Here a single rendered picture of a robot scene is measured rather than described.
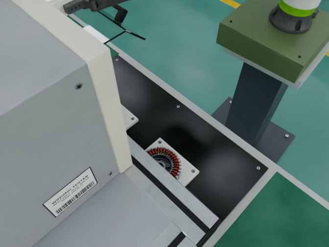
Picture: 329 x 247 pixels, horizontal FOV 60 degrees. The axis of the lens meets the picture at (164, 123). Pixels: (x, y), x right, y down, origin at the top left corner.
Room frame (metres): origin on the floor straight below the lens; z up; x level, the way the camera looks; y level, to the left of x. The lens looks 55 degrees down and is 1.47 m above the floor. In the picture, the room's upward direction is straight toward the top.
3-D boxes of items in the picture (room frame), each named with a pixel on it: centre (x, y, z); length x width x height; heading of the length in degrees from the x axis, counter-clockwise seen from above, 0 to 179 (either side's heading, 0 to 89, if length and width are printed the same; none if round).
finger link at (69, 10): (0.46, 0.15, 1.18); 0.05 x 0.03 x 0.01; 135
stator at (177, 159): (0.33, 0.01, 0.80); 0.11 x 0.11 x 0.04
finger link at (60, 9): (0.45, 0.18, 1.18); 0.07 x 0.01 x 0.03; 135
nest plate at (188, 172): (0.33, 0.01, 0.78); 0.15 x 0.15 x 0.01; 45
